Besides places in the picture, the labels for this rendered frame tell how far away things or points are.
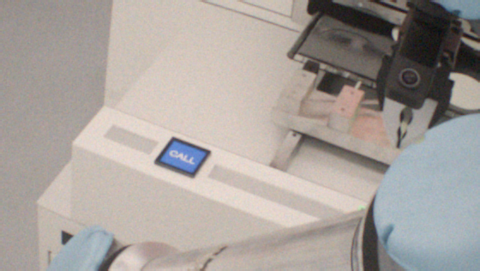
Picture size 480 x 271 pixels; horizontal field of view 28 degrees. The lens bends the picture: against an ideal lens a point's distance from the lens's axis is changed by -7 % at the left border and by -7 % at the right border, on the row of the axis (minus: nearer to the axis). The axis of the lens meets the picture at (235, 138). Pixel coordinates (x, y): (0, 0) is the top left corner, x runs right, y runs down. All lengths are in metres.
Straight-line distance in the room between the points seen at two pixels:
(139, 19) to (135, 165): 0.72
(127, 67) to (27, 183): 0.72
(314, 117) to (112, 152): 0.37
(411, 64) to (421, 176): 0.45
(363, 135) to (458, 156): 0.95
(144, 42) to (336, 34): 0.45
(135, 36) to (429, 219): 1.48
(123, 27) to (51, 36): 1.23
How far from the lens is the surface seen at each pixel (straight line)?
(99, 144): 1.32
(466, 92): 1.67
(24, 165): 2.73
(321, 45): 1.68
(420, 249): 0.56
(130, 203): 1.33
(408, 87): 1.02
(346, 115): 1.52
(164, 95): 1.64
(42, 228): 1.46
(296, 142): 1.54
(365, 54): 1.68
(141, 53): 2.02
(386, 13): 1.75
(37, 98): 2.96
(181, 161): 1.30
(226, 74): 1.70
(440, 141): 0.61
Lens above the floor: 1.81
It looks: 39 degrees down
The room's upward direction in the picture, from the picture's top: 10 degrees clockwise
